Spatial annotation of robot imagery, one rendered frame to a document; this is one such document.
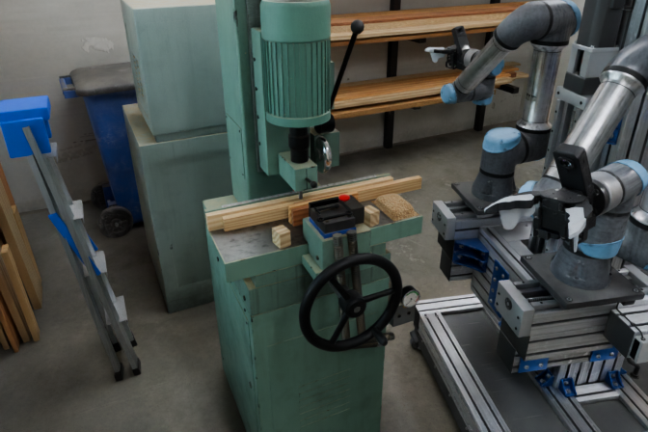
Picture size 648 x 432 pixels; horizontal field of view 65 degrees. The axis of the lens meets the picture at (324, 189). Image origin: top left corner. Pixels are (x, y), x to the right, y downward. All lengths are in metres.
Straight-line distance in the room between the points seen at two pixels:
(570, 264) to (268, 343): 0.85
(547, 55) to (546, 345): 0.89
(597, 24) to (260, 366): 1.31
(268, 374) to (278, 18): 1.00
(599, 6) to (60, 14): 2.91
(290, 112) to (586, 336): 1.01
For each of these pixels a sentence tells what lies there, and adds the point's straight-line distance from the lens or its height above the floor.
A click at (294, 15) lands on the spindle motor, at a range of 1.27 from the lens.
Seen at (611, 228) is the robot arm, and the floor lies 1.14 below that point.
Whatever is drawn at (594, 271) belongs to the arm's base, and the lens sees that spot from 1.49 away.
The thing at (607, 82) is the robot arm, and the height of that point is 1.36.
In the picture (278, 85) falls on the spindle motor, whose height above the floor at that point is 1.31.
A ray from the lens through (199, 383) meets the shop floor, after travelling 2.31.
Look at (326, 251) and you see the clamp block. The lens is 1.30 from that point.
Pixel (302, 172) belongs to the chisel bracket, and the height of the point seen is 1.06.
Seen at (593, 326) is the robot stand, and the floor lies 0.69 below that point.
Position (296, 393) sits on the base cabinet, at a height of 0.37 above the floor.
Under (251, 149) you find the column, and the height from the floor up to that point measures 1.05.
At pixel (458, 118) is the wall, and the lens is 4.92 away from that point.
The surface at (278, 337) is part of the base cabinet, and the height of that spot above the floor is 0.61.
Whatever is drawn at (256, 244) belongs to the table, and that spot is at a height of 0.90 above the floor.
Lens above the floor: 1.64
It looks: 26 degrees down
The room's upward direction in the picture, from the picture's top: straight up
